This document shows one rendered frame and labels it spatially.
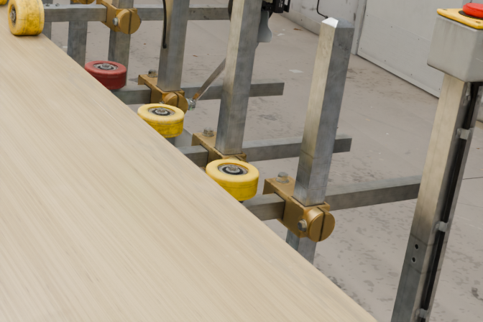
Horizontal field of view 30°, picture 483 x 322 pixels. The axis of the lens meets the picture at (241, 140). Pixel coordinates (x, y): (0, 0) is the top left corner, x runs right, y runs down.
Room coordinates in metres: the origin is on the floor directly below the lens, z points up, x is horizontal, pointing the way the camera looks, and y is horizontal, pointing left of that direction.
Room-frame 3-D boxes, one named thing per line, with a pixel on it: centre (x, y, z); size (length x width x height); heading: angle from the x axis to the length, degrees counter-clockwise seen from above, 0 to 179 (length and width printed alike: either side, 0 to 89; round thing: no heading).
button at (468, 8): (1.05, -0.25, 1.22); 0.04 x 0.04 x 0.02
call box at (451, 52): (1.05, -0.25, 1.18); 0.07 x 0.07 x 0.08; 33
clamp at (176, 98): (1.71, 0.17, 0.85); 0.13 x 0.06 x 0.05; 33
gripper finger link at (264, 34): (1.60, -0.01, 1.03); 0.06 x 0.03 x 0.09; 33
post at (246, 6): (1.48, 0.02, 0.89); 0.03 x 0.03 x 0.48; 33
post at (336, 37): (1.27, -0.11, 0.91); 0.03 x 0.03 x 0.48; 33
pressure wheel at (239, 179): (1.24, 0.01, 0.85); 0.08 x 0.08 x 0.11
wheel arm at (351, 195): (1.34, -0.16, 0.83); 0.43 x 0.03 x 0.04; 123
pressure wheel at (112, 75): (1.66, 0.28, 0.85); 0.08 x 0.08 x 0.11
